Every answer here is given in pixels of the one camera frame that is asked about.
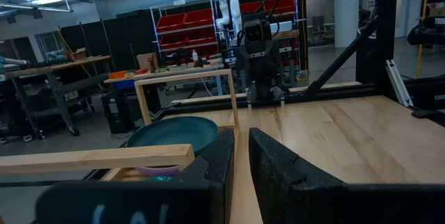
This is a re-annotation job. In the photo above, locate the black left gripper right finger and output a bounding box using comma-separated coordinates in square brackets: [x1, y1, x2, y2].
[248, 127, 445, 224]

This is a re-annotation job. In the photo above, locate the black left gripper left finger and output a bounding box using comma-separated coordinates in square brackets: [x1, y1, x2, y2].
[34, 128, 236, 224]

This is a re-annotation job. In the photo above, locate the blue translucent plate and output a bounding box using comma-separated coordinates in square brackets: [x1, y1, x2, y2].
[147, 176, 175, 184]

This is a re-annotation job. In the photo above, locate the purple plate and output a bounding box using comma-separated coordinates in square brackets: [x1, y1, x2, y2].
[134, 165, 181, 177]

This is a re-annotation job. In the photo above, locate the dark green plate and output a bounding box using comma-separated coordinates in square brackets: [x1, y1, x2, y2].
[126, 115, 220, 158]

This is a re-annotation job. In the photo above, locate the red storage bin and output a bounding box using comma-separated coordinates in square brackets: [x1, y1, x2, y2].
[263, 0, 297, 14]
[158, 33, 189, 50]
[183, 8, 217, 27]
[155, 12, 188, 33]

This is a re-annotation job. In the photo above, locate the cluttered wooden table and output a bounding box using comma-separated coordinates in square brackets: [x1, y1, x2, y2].
[103, 62, 225, 86]

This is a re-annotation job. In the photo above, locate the black computer tower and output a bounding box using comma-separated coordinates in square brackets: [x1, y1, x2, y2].
[99, 92, 134, 135]

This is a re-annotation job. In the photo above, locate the white building column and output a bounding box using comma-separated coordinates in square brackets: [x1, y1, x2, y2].
[332, 0, 362, 48]

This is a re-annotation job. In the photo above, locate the brown cardboard box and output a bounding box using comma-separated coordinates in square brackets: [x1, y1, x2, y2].
[136, 52, 160, 72]

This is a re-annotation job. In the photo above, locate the blue storage bin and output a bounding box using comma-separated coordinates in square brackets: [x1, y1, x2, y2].
[113, 79, 137, 91]

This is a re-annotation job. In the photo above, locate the orange bowl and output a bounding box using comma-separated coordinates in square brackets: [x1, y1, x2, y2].
[108, 70, 129, 80]

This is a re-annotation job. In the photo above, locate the wooden top workbench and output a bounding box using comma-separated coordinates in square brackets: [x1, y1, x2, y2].
[0, 54, 112, 143]

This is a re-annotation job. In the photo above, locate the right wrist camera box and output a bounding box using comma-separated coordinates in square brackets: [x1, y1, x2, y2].
[242, 17, 273, 45]

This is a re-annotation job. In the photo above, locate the black table frame rail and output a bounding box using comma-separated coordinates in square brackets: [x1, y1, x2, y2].
[152, 81, 382, 118]

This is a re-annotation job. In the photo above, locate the light wooden shelf frame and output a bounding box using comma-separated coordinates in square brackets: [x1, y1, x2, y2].
[0, 68, 241, 184]

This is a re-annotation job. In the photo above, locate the black diagonal frame strut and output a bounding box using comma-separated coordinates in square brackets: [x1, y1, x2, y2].
[301, 17, 380, 97]

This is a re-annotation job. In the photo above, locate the aluminium bracket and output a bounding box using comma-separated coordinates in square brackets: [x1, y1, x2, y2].
[384, 59, 415, 109]

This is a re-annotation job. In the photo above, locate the black frame post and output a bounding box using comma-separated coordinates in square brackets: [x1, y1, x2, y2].
[376, 0, 400, 95]

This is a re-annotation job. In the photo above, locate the yellow hanging cord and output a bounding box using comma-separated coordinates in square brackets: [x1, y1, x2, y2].
[416, 0, 431, 79]

